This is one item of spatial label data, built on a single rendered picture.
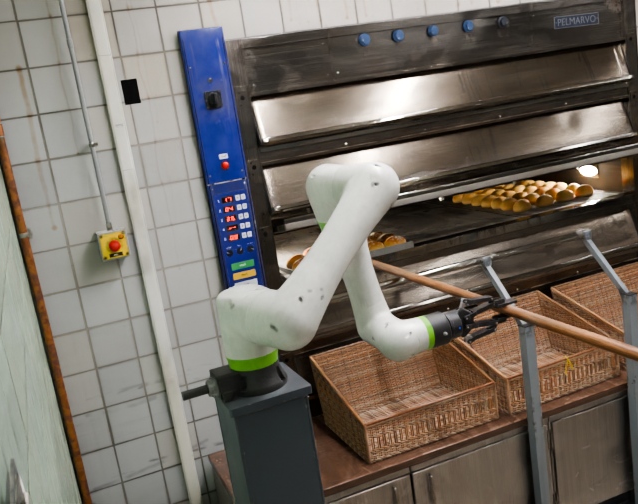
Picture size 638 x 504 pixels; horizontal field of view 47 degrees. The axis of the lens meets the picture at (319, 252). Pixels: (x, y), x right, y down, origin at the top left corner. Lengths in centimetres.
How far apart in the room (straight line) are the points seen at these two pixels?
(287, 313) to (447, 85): 179
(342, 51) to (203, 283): 105
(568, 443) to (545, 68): 159
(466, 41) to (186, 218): 138
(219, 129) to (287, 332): 130
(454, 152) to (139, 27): 136
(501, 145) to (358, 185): 163
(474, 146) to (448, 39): 46
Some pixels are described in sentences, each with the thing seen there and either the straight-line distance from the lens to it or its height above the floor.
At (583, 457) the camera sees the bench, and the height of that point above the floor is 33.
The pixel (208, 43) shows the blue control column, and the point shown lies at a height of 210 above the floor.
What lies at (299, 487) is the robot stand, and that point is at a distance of 189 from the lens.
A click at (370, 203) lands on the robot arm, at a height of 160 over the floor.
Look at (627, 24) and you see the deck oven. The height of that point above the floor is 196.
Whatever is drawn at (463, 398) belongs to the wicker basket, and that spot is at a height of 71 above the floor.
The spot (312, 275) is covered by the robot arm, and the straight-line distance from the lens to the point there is 165.
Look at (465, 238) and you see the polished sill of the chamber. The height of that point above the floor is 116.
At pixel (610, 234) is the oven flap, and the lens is 376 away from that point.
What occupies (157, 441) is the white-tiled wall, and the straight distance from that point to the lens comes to 296.
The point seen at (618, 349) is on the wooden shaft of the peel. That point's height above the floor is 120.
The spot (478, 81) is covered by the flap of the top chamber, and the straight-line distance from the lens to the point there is 327.
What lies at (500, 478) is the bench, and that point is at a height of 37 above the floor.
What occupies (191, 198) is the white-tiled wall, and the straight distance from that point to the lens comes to 277.
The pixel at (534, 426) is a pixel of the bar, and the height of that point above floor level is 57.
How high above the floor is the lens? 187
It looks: 12 degrees down
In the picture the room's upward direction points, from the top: 9 degrees counter-clockwise
